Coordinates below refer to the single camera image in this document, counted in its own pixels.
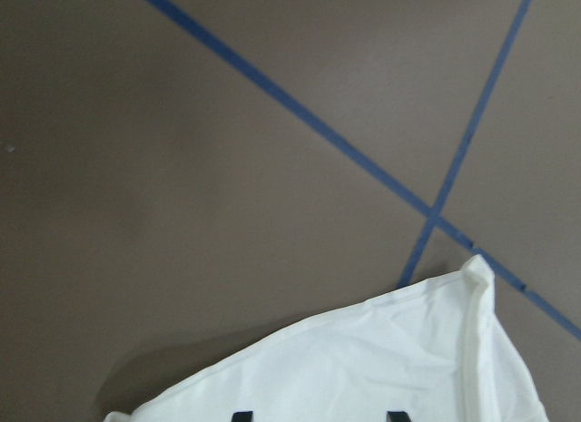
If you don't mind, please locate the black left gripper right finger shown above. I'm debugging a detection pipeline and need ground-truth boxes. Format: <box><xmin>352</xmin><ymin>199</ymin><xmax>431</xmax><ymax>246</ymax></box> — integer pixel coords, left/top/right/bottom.
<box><xmin>386</xmin><ymin>410</ymin><xmax>411</xmax><ymax>422</ymax></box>

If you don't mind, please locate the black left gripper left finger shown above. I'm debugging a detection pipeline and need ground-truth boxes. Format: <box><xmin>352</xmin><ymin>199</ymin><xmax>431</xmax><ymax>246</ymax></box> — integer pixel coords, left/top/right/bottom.
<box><xmin>231</xmin><ymin>410</ymin><xmax>253</xmax><ymax>422</ymax></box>

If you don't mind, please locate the white long-sleeve printed T-shirt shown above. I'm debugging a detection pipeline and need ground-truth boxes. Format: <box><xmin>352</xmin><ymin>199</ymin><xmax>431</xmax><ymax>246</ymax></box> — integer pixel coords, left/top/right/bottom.
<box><xmin>108</xmin><ymin>255</ymin><xmax>547</xmax><ymax>421</ymax></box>

